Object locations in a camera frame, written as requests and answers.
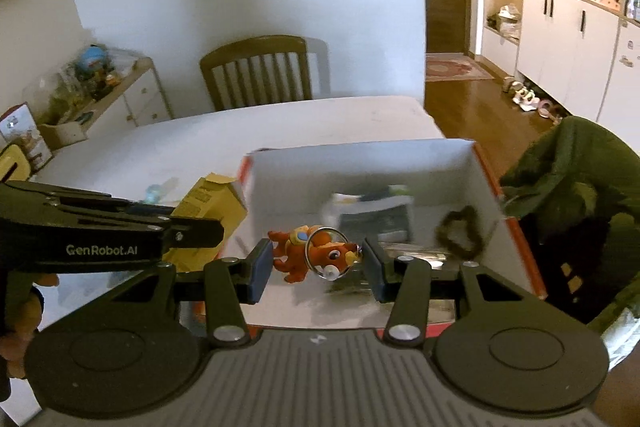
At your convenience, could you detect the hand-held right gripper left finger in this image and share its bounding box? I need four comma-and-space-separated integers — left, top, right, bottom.
100, 239, 275, 349

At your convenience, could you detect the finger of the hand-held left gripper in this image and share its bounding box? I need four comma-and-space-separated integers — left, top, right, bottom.
0, 181, 176, 223
160, 216, 225, 253

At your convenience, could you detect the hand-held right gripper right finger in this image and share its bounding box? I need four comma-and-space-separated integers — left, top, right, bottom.
361, 237, 549, 349

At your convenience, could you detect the yellow cardboard box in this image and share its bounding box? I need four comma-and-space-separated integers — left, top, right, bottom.
167, 173, 249, 270

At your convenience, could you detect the orange toy keychain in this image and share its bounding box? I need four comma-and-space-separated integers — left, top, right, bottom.
267, 226, 362, 284

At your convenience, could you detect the silver foil packet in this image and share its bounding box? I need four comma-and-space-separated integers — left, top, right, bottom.
325, 242, 451, 294

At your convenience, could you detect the light blue toy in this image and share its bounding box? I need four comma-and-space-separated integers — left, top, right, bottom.
142, 178, 179, 206

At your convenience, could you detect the white printed plastic bag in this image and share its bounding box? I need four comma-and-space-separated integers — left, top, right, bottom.
320, 184, 416, 244

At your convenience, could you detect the red cardboard box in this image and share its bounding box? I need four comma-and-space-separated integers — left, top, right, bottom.
197, 139, 548, 343

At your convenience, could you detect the black scrunchie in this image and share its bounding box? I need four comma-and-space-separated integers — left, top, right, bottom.
434, 206, 485, 259

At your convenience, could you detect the person's left hand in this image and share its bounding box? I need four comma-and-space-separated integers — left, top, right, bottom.
0, 274, 60, 380

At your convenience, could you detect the cardboard tray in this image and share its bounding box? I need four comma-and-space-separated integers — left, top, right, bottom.
37, 109, 93, 150

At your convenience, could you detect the yellow tissue box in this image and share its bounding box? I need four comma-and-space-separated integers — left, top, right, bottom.
0, 143, 34, 184

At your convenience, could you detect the red white snack bag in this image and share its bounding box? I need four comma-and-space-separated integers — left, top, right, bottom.
0, 103, 53, 171

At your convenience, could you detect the white wooden sideboard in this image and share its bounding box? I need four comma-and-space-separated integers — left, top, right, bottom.
37, 57, 173, 151

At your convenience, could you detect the blue globe toy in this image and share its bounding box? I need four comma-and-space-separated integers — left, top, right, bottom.
80, 46, 111, 76

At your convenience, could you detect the crumpled clear bag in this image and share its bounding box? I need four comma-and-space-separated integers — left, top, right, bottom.
107, 48, 139, 78

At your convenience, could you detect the wooden chair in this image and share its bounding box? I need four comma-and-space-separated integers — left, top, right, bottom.
200, 35, 314, 112

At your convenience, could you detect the patterned rug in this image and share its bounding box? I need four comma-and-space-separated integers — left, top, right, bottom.
425, 53, 496, 82

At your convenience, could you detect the green jacket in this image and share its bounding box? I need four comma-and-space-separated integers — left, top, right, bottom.
500, 116, 640, 338

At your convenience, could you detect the row of shoes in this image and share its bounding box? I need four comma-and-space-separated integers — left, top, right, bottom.
502, 76, 566, 126

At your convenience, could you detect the white base cabinet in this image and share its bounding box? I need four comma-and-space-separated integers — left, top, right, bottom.
515, 0, 621, 122

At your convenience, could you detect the sticker covered white cabinet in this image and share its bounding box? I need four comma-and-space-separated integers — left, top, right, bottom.
595, 19, 640, 142

